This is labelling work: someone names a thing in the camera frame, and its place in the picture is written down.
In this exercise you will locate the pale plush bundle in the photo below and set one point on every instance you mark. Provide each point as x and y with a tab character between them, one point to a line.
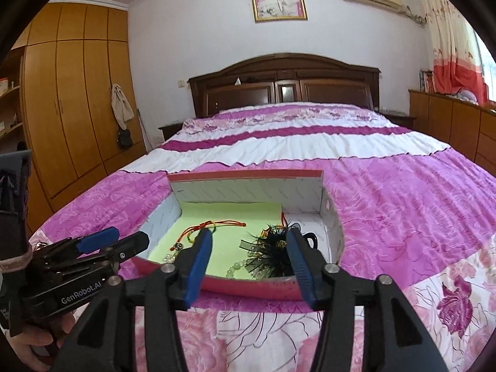
467	95

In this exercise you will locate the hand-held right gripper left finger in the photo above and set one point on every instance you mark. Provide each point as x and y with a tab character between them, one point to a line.
199	267

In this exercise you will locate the person's left hand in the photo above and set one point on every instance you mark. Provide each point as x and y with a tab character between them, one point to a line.
27	347

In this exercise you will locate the dark wooden nightstand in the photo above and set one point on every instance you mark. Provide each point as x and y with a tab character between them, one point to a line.
170	130
403	119

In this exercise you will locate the dark wooden headboard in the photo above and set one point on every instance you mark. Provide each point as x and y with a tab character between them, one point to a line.
248	93

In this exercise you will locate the red and white curtain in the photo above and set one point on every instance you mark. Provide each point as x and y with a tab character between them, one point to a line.
449	46

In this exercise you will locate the orange wooden wardrobe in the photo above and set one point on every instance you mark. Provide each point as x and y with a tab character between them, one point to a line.
77	104

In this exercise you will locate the bed with pink quilt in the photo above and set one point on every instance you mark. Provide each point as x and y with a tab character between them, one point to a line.
387	201

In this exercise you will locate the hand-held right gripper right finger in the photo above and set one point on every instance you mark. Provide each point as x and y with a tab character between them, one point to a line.
304	267

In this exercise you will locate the orange wooden low cabinet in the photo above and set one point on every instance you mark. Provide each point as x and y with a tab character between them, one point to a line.
445	120

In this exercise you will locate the black hanging bag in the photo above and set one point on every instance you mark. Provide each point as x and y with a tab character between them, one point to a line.
125	139

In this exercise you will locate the black feather hair ornament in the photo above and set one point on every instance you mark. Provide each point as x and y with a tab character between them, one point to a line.
271	254

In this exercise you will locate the black hair clip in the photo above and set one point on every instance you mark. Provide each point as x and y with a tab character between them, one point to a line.
310	234

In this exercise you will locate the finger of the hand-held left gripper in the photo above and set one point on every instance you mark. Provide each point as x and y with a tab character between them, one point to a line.
131	244
97	239

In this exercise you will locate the red and white cardboard box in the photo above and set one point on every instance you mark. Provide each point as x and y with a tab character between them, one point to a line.
248	192

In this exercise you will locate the row of books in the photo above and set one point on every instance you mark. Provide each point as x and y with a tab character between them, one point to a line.
426	81

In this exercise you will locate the light green paper sheet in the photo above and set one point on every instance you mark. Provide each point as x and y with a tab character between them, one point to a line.
217	217

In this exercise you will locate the beige hanging cloth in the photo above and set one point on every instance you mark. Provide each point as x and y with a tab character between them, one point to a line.
121	108

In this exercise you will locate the bright window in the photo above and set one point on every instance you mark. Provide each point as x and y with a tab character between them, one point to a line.
486	69

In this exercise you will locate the open wooden shelf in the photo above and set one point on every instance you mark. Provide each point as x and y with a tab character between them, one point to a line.
11	128

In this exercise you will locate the thin white pole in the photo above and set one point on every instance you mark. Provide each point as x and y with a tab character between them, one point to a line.
144	131

